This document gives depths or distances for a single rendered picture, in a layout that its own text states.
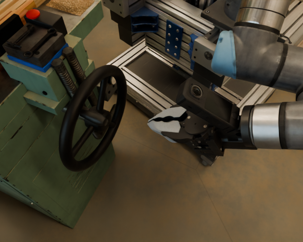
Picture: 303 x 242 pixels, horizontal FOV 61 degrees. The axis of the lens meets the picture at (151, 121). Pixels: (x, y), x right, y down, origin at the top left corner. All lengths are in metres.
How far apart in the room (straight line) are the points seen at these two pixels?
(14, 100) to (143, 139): 0.99
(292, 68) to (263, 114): 0.09
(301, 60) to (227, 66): 0.11
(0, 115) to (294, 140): 0.60
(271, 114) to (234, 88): 1.17
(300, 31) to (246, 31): 0.73
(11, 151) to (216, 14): 0.77
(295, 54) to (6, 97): 0.59
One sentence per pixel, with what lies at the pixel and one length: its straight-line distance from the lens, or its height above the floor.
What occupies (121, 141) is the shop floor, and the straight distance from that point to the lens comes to 1.57.
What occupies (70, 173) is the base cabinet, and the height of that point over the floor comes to 0.39.
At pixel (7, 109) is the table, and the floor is 0.88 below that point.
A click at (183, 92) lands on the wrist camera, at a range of 0.41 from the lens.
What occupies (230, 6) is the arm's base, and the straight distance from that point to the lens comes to 0.98.
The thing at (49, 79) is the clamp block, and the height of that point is 0.95.
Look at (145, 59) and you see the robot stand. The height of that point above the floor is 0.21.
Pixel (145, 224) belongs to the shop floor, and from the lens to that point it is 1.40.
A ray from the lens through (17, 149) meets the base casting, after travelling 0.78.
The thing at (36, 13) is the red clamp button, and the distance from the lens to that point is 0.66.
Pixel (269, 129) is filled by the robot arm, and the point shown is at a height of 1.04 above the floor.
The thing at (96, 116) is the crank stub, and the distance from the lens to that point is 0.55.
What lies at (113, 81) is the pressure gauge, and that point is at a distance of 0.97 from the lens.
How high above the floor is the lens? 1.37
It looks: 57 degrees down
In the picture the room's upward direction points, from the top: straight up
